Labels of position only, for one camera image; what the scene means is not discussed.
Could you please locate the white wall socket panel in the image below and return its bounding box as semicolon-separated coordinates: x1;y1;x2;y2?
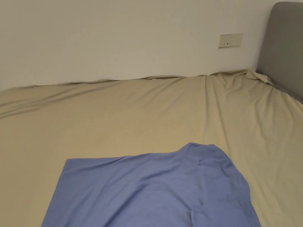
218;33;244;49

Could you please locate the bed with beige sheet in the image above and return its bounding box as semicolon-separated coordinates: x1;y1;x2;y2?
0;68;303;227

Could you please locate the grey padded headboard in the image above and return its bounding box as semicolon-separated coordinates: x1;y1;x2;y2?
256;1;303;104

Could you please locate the blue shirt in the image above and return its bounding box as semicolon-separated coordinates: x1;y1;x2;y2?
41;142;263;227

